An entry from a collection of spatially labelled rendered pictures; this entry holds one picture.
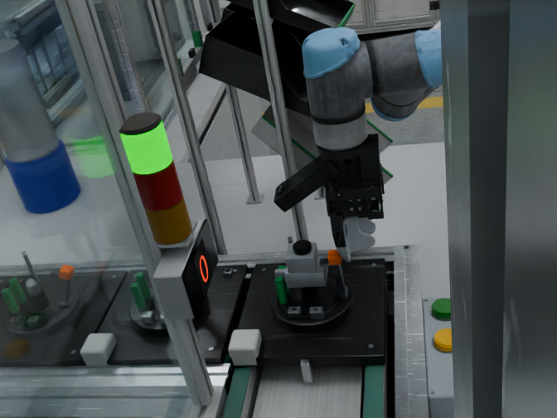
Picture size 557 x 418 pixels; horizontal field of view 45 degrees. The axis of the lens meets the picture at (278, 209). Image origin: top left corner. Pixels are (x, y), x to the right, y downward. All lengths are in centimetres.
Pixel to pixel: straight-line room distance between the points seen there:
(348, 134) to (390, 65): 11
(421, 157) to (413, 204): 22
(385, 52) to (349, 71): 5
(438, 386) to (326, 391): 18
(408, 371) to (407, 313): 13
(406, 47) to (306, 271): 38
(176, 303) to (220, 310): 33
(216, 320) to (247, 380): 13
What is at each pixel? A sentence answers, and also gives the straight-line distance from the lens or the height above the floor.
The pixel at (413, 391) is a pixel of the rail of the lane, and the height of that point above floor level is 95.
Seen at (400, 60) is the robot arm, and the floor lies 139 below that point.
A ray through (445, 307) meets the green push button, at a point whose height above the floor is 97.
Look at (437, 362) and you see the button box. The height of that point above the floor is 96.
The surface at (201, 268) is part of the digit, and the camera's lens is 86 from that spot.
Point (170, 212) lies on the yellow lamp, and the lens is 80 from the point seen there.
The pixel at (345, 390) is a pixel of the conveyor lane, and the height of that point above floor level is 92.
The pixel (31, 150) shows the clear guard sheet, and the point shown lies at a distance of 63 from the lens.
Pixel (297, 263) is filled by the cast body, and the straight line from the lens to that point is 105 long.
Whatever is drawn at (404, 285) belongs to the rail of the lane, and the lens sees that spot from 116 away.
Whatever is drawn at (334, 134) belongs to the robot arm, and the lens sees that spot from 91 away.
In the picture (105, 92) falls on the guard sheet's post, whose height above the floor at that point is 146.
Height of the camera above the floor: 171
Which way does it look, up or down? 32 degrees down
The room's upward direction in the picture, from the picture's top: 11 degrees counter-clockwise
